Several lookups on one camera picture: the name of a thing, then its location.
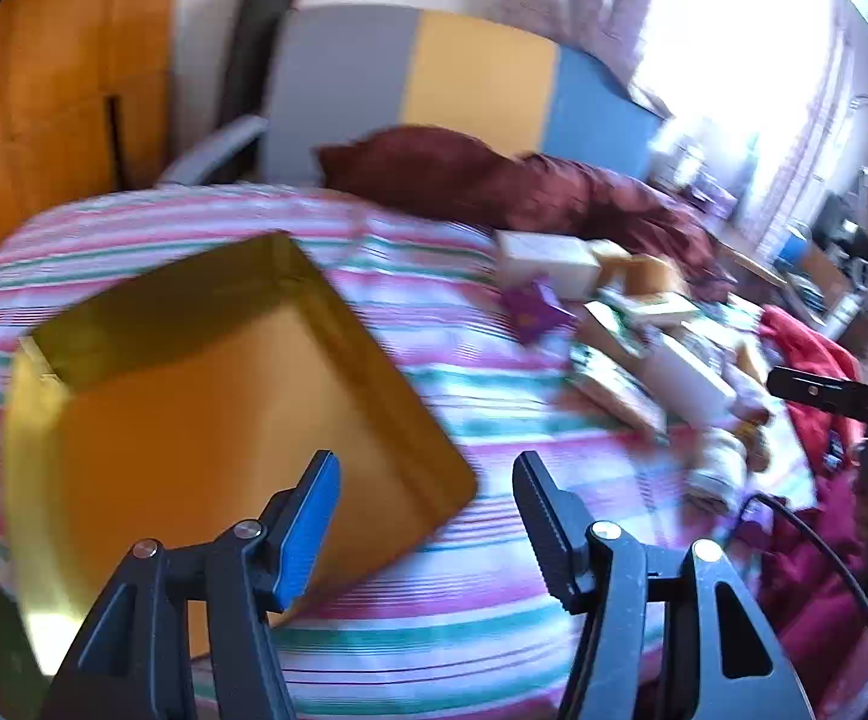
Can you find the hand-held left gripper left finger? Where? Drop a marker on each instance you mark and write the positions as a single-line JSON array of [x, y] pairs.
[[310, 532]]

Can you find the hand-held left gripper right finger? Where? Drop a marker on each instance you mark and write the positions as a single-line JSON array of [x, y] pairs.
[[554, 547]]

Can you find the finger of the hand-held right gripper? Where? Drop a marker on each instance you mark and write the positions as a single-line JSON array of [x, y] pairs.
[[816, 391]]

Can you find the white oblong box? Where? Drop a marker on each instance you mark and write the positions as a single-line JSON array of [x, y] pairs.
[[692, 382]]

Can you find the cream sock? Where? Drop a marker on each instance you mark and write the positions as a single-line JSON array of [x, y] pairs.
[[718, 469]]

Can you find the gold metal tin box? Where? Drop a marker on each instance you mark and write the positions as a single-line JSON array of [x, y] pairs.
[[201, 405]]

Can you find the large yellow sponge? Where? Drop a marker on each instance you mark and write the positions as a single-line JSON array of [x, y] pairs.
[[655, 276]]

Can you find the purple snack packet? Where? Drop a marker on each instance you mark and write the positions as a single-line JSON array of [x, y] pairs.
[[535, 311]]

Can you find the small yellow sponge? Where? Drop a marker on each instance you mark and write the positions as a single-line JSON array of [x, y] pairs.
[[614, 255]]

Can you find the cream cardboard box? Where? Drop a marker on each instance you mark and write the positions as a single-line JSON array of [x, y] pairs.
[[546, 262]]

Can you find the red cloth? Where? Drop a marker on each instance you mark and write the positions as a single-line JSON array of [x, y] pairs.
[[808, 345]]

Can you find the wooden desk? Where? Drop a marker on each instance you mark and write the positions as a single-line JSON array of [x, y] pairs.
[[756, 259]]

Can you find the magenta cloth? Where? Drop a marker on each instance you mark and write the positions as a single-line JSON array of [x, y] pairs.
[[816, 585]]

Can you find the striped bed sheet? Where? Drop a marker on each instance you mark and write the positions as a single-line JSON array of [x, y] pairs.
[[441, 360]]

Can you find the maroon jacket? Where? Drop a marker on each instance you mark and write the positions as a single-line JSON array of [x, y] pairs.
[[524, 187]]

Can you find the patterned curtain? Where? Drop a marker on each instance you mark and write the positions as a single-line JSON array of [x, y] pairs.
[[576, 0]]

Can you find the grey yellow blue headboard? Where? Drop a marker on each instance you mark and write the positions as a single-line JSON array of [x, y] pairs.
[[419, 82]]

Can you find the black rolled mat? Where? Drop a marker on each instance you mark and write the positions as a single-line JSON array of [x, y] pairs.
[[254, 60]]

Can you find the wooden wardrobe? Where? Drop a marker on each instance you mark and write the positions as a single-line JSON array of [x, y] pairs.
[[51, 105]]

